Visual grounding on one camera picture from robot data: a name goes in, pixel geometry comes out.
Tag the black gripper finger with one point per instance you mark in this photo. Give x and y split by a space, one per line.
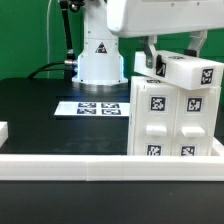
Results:
198 39
148 46

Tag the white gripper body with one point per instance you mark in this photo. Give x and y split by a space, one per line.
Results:
135 18

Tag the white cabinet top block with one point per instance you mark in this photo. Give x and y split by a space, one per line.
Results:
184 71

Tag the white cabinet door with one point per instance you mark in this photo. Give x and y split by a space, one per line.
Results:
195 121
152 116

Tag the white cabinet body box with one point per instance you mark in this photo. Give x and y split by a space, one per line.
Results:
166 120

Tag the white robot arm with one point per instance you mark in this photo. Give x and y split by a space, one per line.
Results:
105 21

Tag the white marker tag sheet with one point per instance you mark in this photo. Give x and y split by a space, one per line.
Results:
106 109

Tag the white U-shaped obstacle fence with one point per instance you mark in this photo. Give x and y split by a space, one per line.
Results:
113 168

